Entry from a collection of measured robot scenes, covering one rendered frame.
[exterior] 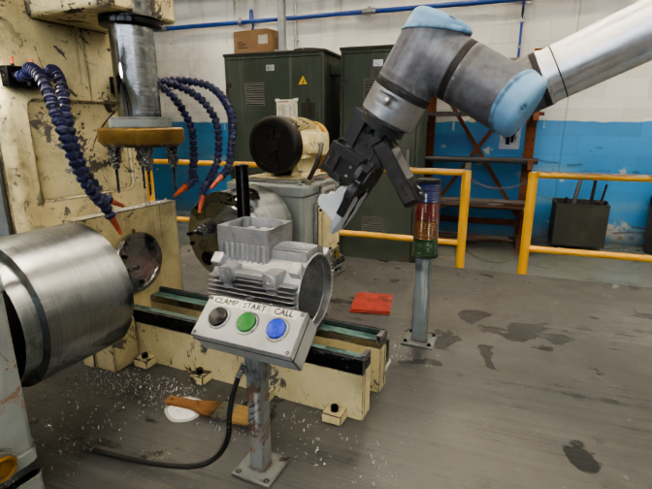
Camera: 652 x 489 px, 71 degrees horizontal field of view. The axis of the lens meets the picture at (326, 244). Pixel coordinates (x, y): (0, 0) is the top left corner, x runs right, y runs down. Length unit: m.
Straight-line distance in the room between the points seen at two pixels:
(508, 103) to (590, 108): 5.25
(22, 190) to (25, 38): 0.31
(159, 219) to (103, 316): 0.44
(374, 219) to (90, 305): 3.47
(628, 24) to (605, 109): 5.12
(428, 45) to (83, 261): 0.64
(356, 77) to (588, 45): 3.40
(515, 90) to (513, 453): 0.59
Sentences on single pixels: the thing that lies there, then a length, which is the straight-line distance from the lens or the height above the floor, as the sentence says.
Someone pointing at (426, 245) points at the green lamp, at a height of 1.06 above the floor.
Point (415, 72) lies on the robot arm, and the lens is 0.70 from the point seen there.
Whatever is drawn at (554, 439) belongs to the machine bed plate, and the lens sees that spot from 0.97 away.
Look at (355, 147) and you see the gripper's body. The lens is 0.75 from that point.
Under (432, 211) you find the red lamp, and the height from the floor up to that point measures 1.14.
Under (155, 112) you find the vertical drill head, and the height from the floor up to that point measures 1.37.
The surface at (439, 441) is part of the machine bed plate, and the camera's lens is 0.90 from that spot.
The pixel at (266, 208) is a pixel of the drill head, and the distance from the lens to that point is 1.27.
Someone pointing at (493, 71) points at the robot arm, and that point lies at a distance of 0.68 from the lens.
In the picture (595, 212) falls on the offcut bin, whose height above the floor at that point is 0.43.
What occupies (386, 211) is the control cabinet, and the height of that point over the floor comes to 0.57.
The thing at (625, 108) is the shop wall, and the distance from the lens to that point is 5.97.
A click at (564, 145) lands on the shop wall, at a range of 5.89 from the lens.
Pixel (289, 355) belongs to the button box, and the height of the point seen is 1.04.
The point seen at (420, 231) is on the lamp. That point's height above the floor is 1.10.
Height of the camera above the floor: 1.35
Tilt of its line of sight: 15 degrees down
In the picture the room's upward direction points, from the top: straight up
